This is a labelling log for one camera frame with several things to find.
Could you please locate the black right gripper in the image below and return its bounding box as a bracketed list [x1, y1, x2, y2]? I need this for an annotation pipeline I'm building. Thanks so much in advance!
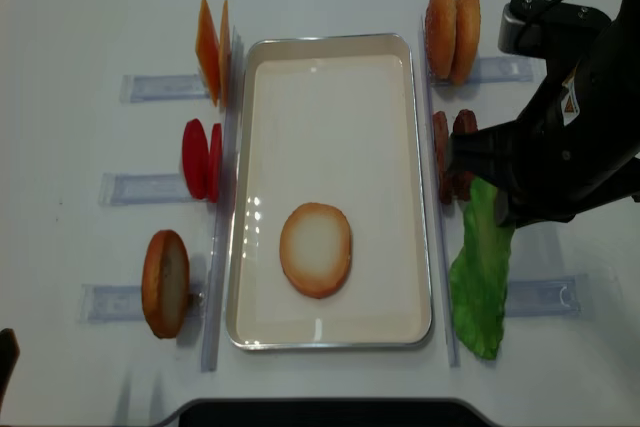
[445, 21, 639, 228]

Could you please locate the green lettuce leaf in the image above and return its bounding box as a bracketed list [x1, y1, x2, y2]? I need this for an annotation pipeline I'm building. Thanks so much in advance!
[449, 177, 515, 361]

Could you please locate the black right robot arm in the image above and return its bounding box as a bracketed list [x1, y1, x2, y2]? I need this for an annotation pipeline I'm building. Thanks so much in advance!
[445, 0, 639, 227]

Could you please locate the outer dark meat patty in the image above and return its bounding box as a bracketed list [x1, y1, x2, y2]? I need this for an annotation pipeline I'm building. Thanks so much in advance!
[452, 109, 477, 202]

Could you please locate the inner brown meat patty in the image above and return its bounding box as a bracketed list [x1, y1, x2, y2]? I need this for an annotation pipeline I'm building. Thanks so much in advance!
[432, 111, 453, 205]

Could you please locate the flat bread slice on tray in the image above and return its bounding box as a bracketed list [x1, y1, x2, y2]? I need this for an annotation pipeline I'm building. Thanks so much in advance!
[279, 202, 352, 299]

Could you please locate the inner red tomato slice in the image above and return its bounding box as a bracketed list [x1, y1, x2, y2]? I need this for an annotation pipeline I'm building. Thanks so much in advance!
[207, 123, 223, 203]

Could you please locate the red tomato slice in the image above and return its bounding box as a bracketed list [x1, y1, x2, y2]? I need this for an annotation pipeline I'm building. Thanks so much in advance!
[207, 123, 223, 203]
[181, 119, 209, 199]

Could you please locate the inner orange cheese slice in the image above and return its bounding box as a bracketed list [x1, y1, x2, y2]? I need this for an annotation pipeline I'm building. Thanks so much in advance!
[219, 0, 231, 108]

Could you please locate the orange cheese slice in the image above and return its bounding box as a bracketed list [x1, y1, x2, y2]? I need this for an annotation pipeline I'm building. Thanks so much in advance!
[195, 0, 221, 106]
[219, 0, 231, 108]

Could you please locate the outer red tomato slice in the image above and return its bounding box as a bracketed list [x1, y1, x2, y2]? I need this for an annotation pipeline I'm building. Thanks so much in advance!
[181, 119, 209, 199]

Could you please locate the outer orange cheese slice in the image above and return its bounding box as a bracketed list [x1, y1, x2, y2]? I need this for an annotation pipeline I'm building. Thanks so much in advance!
[195, 0, 221, 106]

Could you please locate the upright bread slice left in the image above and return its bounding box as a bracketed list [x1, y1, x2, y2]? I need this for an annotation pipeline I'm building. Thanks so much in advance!
[141, 230, 190, 339]

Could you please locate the outer bun top right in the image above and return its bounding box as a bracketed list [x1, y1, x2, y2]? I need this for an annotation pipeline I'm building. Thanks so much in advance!
[449, 0, 481, 85]

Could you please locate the bun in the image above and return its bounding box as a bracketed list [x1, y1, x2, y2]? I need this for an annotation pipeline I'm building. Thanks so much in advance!
[425, 0, 457, 79]
[449, 0, 481, 85]

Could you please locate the inner bun top right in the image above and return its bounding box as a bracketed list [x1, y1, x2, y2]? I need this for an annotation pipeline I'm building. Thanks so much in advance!
[425, 0, 457, 79]

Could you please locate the white metal tray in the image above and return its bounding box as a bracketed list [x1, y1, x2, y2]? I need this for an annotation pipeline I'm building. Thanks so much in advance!
[225, 33, 432, 351]

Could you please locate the black base at table edge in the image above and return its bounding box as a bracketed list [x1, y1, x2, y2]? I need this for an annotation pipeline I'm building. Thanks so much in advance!
[179, 399, 487, 426]

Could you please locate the dark object bottom left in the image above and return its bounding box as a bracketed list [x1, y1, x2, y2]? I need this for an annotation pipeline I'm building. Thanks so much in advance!
[0, 328, 20, 403]

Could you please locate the clear bun holder rail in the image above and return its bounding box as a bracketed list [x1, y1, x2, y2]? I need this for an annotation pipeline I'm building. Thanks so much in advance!
[430, 54, 535, 88]

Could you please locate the clear lettuce holder rail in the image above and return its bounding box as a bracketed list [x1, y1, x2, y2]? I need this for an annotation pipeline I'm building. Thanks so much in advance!
[505, 274, 590, 318]

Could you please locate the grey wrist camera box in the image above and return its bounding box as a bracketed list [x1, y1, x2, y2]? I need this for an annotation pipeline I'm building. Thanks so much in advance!
[498, 0, 611, 60]

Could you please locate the clear cheese holder rail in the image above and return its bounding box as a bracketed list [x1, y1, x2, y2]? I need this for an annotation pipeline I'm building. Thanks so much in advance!
[120, 74, 210, 103]

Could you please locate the clear tomato holder rail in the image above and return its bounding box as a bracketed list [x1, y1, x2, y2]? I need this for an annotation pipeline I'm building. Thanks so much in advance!
[98, 173, 194, 206]

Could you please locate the clear bread holder rail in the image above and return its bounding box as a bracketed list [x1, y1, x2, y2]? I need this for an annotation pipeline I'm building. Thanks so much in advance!
[77, 282, 205, 324]

